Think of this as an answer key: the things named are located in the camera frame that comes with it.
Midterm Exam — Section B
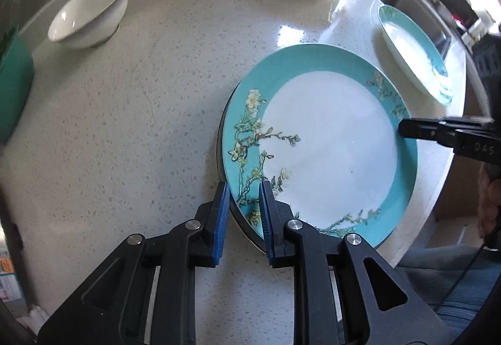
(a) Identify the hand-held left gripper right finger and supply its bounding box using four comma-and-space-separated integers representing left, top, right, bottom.
258, 180, 458, 345

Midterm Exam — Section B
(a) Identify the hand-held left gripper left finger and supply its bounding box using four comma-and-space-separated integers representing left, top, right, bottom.
37, 181, 231, 345

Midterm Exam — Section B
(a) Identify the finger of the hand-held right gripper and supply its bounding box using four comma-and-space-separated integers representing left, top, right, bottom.
398, 116, 460, 150

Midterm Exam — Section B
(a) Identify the small teal floral plate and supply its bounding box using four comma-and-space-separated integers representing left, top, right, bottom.
378, 5, 455, 107

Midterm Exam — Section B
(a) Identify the large teal floral plate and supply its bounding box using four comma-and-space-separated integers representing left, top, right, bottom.
222, 44, 419, 248

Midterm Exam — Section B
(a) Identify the plain white bowl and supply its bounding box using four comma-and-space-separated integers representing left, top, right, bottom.
48, 0, 131, 49

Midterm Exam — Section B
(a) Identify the person's right hand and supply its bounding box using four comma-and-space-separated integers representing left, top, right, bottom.
478, 169, 501, 240

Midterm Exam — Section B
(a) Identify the steel sink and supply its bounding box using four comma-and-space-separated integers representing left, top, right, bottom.
368, 0, 454, 58

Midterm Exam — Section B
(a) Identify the blue grey clothing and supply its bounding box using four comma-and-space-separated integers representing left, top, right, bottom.
395, 247, 501, 330

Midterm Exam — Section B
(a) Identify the colourful printed packet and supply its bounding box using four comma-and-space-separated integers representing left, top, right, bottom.
0, 243, 17, 304

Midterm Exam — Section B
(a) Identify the green plastic box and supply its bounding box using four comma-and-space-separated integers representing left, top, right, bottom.
0, 28, 35, 144

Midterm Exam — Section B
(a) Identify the black cable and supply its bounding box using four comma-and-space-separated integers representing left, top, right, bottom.
436, 237, 490, 308

